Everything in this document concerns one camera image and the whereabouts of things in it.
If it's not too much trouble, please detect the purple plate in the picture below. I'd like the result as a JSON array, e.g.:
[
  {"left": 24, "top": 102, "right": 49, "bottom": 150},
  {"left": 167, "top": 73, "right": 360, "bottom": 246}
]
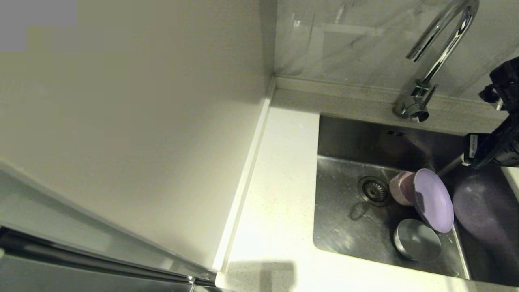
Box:
[{"left": 413, "top": 168, "right": 455, "bottom": 234}]

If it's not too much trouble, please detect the stainless steel sink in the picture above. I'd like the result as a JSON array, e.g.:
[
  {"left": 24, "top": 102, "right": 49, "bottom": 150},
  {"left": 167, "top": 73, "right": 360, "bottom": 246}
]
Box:
[{"left": 312, "top": 114, "right": 519, "bottom": 287}]

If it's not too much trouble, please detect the pink bowl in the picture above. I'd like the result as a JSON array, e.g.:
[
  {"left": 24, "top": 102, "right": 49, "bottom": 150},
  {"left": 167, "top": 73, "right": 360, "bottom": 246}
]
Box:
[{"left": 388, "top": 170, "right": 418, "bottom": 207}]

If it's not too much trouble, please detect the chrome gooseneck faucet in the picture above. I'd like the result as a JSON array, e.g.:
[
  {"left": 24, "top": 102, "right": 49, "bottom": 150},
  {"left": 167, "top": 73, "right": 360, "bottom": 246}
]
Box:
[{"left": 392, "top": 0, "right": 480, "bottom": 123}]

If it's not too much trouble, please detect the round metal drain strainer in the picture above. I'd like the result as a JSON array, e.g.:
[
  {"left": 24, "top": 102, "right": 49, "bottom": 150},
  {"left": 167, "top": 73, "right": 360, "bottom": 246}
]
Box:
[{"left": 357, "top": 176, "right": 391, "bottom": 207}]

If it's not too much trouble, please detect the white edge trim strip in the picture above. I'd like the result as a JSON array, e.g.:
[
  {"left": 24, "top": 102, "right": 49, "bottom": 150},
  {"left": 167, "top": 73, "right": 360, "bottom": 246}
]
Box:
[{"left": 212, "top": 77, "right": 277, "bottom": 272}]

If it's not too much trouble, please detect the tall white cabinet panel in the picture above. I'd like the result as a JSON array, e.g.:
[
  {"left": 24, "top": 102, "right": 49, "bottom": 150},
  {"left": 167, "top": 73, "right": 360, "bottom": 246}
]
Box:
[{"left": 0, "top": 0, "right": 276, "bottom": 271}]

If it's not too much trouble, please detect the grey glossy appliance door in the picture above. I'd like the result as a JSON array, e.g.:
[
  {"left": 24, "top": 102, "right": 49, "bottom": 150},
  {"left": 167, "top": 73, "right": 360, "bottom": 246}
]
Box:
[{"left": 0, "top": 162, "right": 217, "bottom": 292}]

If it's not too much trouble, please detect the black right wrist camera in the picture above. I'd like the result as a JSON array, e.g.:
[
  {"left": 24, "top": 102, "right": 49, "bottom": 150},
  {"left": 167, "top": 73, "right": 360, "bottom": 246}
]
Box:
[{"left": 478, "top": 57, "right": 519, "bottom": 111}]

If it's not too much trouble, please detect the steel appliance handle bar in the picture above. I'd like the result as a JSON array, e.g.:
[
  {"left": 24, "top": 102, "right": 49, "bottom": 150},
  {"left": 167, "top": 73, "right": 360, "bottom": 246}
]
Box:
[{"left": 0, "top": 226, "right": 216, "bottom": 288}]

